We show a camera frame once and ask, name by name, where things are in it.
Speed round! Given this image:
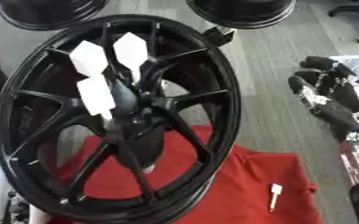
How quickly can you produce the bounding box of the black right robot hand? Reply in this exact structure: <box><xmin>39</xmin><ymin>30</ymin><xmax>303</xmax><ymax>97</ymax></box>
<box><xmin>286</xmin><ymin>55</ymin><xmax>359</xmax><ymax>143</ymax></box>

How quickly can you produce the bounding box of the black spoked wheel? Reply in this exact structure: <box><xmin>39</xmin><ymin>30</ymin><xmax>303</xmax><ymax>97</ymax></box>
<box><xmin>0</xmin><ymin>13</ymin><xmax>244</xmax><ymax>224</ymax></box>

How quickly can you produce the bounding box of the black round wheel rim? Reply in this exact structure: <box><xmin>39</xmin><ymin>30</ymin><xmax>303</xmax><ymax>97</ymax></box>
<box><xmin>184</xmin><ymin>0</ymin><xmax>298</xmax><ymax>30</ymax></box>
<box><xmin>0</xmin><ymin>0</ymin><xmax>111</xmax><ymax>32</ymax></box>

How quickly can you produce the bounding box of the black wheel stand bracket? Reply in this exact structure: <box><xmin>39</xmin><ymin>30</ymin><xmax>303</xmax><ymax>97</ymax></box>
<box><xmin>201</xmin><ymin>24</ymin><xmax>238</xmax><ymax>47</ymax></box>

